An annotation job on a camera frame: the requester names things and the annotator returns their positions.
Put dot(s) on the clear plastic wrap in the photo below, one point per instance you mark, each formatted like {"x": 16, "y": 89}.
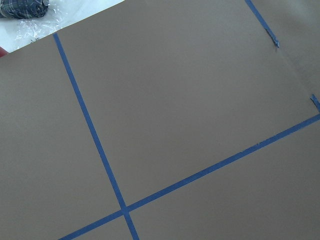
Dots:
{"x": 33, "y": 29}

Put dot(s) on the red cylinder tube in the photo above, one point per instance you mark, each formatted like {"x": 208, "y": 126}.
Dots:
{"x": 3, "y": 52}

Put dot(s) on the plaid folded cloth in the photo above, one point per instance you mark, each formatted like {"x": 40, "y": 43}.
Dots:
{"x": 23, "y": 9}

